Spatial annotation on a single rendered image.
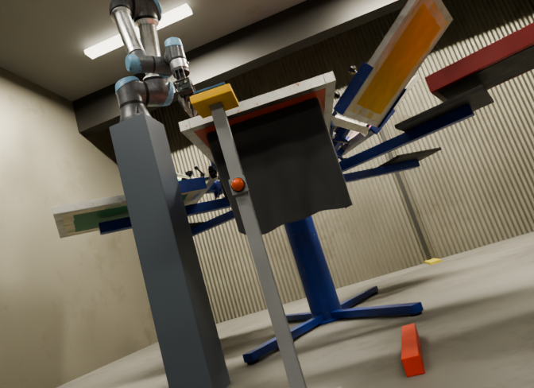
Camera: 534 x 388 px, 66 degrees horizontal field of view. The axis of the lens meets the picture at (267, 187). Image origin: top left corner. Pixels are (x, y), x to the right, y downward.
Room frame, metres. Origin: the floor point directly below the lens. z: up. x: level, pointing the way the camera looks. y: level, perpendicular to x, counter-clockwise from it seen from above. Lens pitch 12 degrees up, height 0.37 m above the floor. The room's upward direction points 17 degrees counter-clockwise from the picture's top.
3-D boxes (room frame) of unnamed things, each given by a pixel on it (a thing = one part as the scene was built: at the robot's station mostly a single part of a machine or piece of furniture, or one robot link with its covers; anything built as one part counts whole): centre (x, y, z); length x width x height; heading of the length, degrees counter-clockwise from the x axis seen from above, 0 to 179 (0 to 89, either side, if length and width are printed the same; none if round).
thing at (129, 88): (1.78, 0.48, 1.37); 0.13 x 0.12 x 0.14; 125
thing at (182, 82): (1.60, 0.21, 1.24); 0.09 x 0.08 x 0.12; 177
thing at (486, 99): (2.46, -0.70, 0.91); 1.34 x 0.41 x 0.08; 57
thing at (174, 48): (1.61, 0.21, 1.40); 0.09 x 0.08 x 0.11; 35
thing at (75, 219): (2.42, 0.67, 1.05); 1.08 x 0.61 x 0.23; 117
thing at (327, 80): (1.78, -0.08, 0.97); 0.79 x 0.58 x 0.04; 177
